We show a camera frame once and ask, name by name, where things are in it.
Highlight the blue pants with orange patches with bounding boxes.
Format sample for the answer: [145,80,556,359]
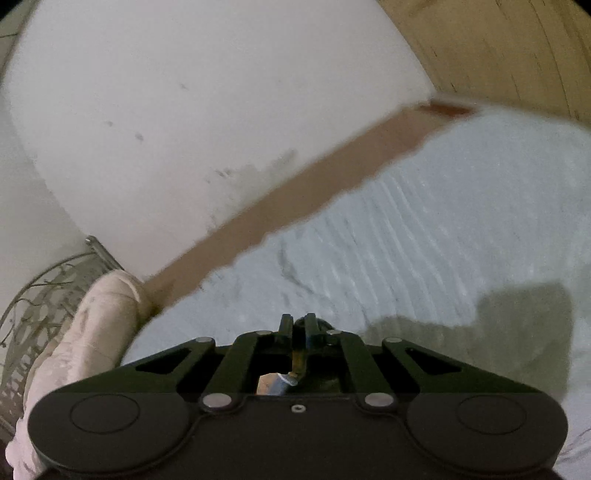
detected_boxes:
[256,347,308,398]

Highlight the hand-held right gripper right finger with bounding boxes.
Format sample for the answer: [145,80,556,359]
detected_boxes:
[294,313,468,411]

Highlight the brown wooden bed frame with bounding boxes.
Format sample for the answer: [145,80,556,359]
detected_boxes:
[141,102,481,319]

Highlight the light wooden wardrobe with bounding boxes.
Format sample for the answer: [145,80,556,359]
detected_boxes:
[379,0,591,125]

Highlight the light blue deer print bedspread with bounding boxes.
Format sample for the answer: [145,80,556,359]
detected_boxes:
[121,108,591,464]

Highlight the pink rolled blanket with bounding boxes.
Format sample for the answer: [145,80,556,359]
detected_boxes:
[6,270,155,480]

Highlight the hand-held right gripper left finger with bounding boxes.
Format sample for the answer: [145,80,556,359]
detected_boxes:
[121,314,295,411]

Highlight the grey metal scrollwork headboard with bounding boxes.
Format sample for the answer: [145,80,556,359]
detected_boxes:
[0,235,126,441]

